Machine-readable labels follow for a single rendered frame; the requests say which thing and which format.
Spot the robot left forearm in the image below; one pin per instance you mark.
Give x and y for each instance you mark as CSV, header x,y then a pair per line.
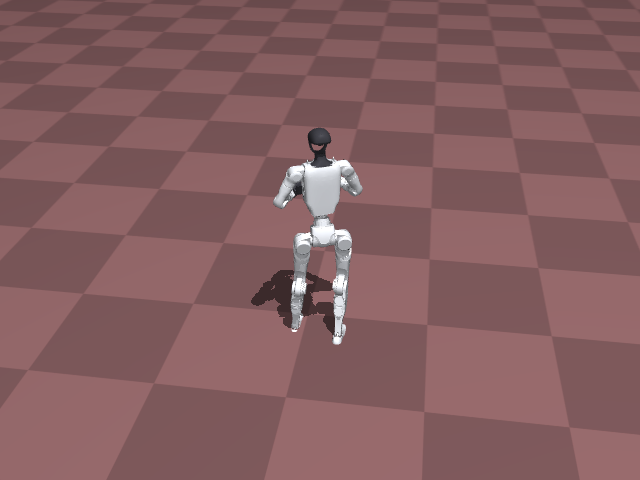
x,y
290,197

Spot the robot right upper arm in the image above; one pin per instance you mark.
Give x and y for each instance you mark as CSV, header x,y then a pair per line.
x,y
351,177

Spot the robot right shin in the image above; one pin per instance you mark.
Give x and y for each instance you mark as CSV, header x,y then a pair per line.
x,y
339,306

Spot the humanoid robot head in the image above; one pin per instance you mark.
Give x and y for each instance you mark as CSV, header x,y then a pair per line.
x,y
319,136

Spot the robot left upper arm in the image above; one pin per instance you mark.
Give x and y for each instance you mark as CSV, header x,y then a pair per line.
x,y
293,175

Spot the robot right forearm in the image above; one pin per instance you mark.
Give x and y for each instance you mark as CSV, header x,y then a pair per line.
x,y
344,184

